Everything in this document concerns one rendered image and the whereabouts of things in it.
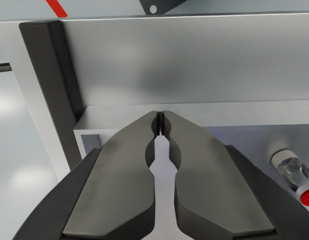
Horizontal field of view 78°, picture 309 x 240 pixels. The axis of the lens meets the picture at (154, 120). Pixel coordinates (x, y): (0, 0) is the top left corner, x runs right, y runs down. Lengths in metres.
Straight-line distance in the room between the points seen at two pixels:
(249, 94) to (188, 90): 0.05
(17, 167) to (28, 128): 0.40
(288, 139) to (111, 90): 0.16
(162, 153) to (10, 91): 1.25
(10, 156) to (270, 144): 1.64
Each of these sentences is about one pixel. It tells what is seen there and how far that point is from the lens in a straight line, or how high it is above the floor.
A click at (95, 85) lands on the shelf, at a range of 0.16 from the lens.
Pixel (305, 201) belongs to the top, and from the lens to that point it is 0.20.
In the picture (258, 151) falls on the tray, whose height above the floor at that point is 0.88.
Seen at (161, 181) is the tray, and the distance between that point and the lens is 0.22.
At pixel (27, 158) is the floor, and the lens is 1.66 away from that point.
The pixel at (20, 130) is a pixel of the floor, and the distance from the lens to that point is 1.51.
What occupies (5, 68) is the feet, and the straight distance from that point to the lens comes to 1.20.
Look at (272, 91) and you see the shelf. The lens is 0.18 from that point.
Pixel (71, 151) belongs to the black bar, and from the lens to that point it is 0.18.
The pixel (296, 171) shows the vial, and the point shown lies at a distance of 0.20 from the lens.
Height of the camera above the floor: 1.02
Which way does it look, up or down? 58 degrees down
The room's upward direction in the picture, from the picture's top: 180 degrees clockwise
